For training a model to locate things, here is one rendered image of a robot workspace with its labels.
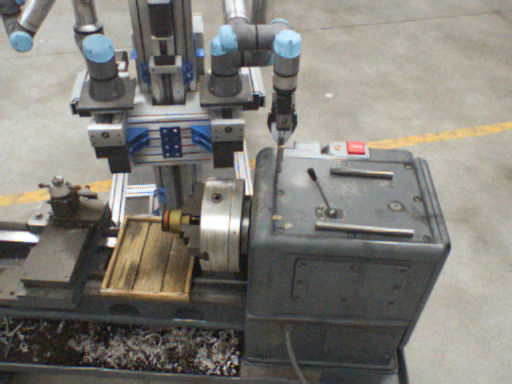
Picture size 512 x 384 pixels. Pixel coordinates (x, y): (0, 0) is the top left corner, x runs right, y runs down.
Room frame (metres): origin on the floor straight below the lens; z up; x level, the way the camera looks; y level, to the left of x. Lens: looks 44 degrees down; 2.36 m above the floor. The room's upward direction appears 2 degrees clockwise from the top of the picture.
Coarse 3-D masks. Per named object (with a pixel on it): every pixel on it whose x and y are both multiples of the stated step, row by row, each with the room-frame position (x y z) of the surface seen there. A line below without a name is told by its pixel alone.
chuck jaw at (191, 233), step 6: (180, 228) 1.10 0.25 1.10; (186, 228) 1.11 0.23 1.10; (192, 228) 1.11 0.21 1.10; (198, 228) 1.11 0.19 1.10; (180, 234) 1.09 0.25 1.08; (186, 234) 1.08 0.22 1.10; (192, 234) 1.08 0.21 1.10; (198, 234) 1.08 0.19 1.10; (186, 240) 1.06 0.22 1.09; (192, 240) 1.05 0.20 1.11; (198, 240) 1.05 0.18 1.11; (192, 246) 1.03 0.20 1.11; (198, 246) 1.03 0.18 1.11; (192, 252) 1.02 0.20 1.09; (198, 252) 1.02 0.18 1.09; (204, 252) 1.00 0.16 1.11; (204, 258) 1.00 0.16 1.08
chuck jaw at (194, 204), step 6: (198, 186) 1.21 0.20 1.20; (198, 192) 1.20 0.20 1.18; (192, 198) 1.19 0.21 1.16; (198, 198) 1.19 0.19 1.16; (186, 204) 1.19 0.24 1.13; (192, 204) 1.18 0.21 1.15; (198, 204) 1.18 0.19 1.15; (186, 210) 1.16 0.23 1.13; (192, 210) 1.16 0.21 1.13; (198, 210) 1.16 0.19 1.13
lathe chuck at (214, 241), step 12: (216, 180) 1.21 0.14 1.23; (228, 180) 1.22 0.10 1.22; (204, 192) 1.14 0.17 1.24; (216, 192) 1.14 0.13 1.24; (228, 192) 1.15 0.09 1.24; (204, 204) 1.10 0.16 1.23; (216, 204) 1.10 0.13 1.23; (228, 204) 1.10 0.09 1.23; (204, 216) 1.06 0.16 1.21; (216, 216) 1.06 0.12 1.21; (228, 216) 1.07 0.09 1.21; (204, 228) 1.04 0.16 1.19; (216, 228) 1.04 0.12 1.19; (228, 228) 1.04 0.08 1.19; (204, 240) 1.01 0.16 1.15; (216, 240) 1.01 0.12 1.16; (216, 252) 1.00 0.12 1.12; (204, 264) 1.00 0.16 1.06; (216, 264) 1.00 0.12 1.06
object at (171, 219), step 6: (168, 210) 1.17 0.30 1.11; (174, 210) 1.17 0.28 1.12; (180, 210) 1.16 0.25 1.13; (162, 216) 1.14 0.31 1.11; (168, 216) 1.15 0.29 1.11; (174, 216) 1.14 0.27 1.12; (180, 216) 1.14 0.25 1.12; (186, 216) 1.15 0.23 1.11; (162, 222) 1.13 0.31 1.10; (168, 222) 1.13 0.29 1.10; (174, 222) 1.12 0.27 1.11; (180, 222) 1.13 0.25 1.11; (186, 222) 1.13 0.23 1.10; (162, 228) 1.12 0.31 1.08; (168, 228) 1.12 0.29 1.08; (174, 228) 1.11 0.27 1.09
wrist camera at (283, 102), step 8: (280, 96) 1.26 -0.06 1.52; (288, 96) 1.27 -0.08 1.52; (280, 104) 1.24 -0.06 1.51; (288, 104) 1.24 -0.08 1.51; (280, 112) 1.22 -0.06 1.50; (288, 112) 1.22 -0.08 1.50; (280, 120) 1.20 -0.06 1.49; (288, 120) 1.20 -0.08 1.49; (280, 128) 1.18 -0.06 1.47; (288, 128) 1.18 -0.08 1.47
